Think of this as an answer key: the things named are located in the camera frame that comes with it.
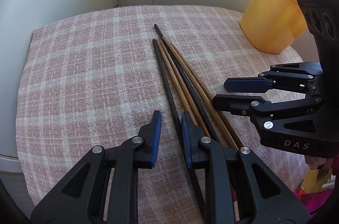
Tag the brown wooden chopstick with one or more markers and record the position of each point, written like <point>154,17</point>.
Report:
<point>192,75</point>
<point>188,75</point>
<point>179,86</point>

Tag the yellow plastic container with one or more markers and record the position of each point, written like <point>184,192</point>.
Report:
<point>267,17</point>

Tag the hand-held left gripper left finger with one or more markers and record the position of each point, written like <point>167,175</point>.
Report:
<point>156,139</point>

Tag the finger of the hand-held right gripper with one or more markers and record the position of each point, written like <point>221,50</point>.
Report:
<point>246,84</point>
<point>233,103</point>

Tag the pink checked cloth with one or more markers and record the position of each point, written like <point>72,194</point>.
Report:
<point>92,75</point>

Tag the pink plastic object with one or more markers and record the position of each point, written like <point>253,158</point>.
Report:
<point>323,202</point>

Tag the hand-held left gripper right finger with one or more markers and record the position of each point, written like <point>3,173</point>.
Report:
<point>186,141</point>

